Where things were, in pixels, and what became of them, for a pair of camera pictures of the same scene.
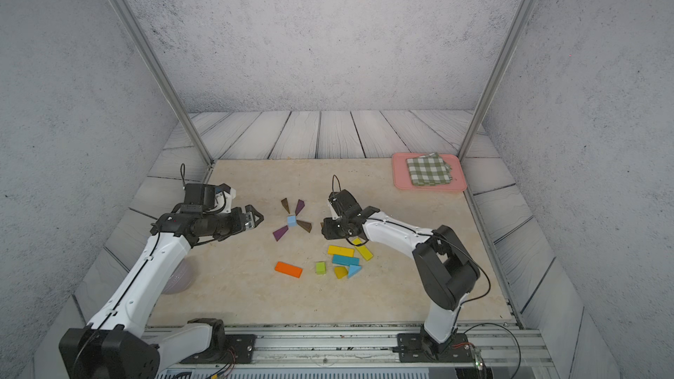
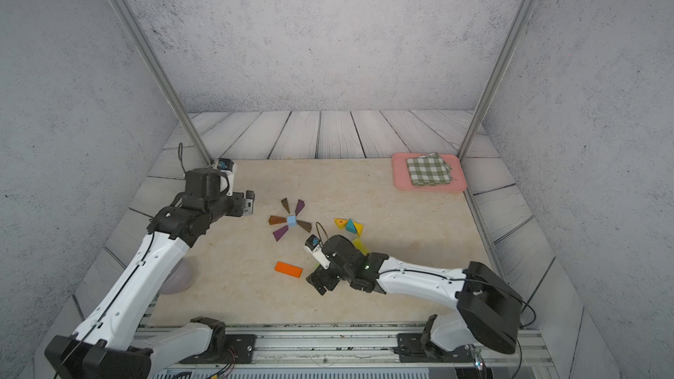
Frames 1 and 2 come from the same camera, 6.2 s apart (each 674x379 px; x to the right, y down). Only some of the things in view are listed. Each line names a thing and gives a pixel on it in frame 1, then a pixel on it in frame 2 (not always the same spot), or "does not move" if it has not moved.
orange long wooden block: x=283 y=268 does not move
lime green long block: x=362 y=249 does not move
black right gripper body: x=336 y=228 -> x=329 y=277
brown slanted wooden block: x=307 y=226 does not move
